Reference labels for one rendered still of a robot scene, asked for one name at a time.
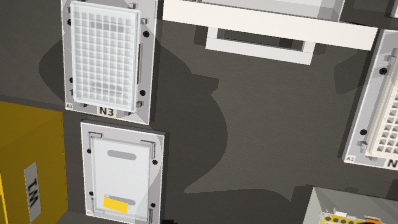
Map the white multi-well plate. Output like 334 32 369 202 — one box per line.
363 48 398 160

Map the clear multiwell plate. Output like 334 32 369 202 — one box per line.
70 0 142 113

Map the yellow open-top bin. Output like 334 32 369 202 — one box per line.
0 101 68 224

